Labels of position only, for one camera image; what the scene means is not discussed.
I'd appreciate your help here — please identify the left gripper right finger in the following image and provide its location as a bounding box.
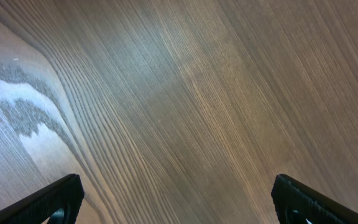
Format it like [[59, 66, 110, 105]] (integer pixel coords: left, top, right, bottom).
[[271, 174, 358, 224]]

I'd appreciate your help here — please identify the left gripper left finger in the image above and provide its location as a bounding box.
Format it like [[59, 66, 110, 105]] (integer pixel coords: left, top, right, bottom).
[[0, 174, 85, 224]]

